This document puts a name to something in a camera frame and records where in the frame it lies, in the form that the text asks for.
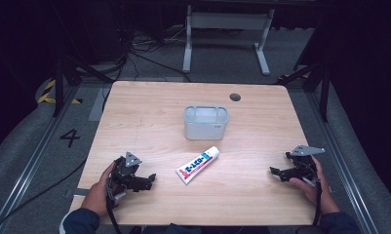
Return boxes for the yellow black hazard tape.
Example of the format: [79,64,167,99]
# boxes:
[36,78,84,105]

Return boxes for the metal floor rail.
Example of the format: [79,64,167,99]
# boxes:
[304,91,387,234]
[0,85,82,230]

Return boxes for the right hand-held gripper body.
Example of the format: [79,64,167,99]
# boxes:
[285,144,327,183]

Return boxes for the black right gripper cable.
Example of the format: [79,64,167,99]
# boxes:
[312,177,324,227]

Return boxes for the tangle of black cables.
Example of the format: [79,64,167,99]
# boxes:
[115,22,192,83]

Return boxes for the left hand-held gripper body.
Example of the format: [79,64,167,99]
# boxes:
[107,150,146,200]

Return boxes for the white toothpaste tube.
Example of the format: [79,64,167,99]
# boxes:
[175,145,221,186]

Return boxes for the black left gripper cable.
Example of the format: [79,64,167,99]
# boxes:
[104,179,123,234]

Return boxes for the black tripod stand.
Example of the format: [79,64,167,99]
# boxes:
[51,53,115,118]
[276,59,332,124]

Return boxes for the white metal table frame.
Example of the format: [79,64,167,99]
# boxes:
[181,4,277,77]

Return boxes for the person's left hand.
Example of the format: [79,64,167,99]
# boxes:
[80,160,120,217]

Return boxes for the grey floor tape patch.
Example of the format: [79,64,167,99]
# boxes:
[87,87,112,123]

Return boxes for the person's right hand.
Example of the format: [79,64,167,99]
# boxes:
[288,155,341,216]

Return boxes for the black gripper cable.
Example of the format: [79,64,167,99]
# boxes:
[104,179,123,234]
[312,177,324,227]

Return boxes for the grey plastic holder box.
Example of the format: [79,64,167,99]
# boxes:
[182,104,230,141]

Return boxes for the black floor cable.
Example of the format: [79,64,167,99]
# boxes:
[0,157,89,234]

